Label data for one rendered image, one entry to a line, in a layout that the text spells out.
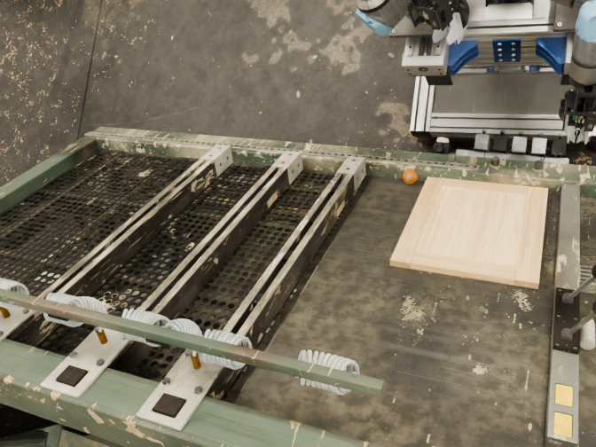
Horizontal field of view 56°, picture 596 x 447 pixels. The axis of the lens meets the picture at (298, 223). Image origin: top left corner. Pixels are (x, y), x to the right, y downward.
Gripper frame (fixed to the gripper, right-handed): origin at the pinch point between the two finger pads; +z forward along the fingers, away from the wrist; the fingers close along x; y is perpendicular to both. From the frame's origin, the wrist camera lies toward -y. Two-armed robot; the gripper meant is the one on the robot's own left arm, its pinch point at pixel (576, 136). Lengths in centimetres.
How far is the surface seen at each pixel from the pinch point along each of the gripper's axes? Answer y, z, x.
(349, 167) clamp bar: -14, 34, -65
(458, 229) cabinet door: 8.1, 31.7, -26.4
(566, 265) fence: 20.2, 24.7, 1.7
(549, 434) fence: 68, 5, 0
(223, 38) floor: -142, 77, -187
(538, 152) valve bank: -37, 47, -8
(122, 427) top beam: 90, -8, -75
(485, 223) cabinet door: 3.5, 33.7, -19.5
